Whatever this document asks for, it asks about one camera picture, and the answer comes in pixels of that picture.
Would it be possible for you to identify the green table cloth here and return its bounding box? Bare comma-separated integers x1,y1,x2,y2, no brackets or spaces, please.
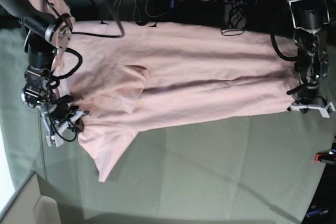
1,29,335,223

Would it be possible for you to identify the pink t-shirt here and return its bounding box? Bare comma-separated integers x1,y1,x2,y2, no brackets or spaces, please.
15,0,302,183

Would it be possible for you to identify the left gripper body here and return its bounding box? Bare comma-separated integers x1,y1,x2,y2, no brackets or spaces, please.
287,84,329,113

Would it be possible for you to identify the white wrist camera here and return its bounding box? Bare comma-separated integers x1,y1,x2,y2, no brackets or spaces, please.
319,102,335,119
46,135,64,147

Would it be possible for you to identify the beige cardboard box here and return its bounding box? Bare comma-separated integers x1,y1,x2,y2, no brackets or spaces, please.
1,172,61,224

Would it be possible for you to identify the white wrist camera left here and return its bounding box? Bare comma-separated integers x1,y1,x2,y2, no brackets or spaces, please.
319,102,335,119

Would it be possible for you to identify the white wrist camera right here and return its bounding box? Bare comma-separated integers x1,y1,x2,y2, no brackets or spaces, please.
46,135,64,147

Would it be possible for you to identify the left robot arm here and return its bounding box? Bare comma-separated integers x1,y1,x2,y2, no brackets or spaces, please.
270,0,335,118

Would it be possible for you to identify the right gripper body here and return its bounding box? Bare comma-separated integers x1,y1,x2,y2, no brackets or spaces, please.
39,102,90,140

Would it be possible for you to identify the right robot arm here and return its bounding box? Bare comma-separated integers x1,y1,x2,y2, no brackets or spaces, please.
1,0,89,147

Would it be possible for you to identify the red black table clamp right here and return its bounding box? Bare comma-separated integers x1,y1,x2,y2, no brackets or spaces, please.
314,149,336,165

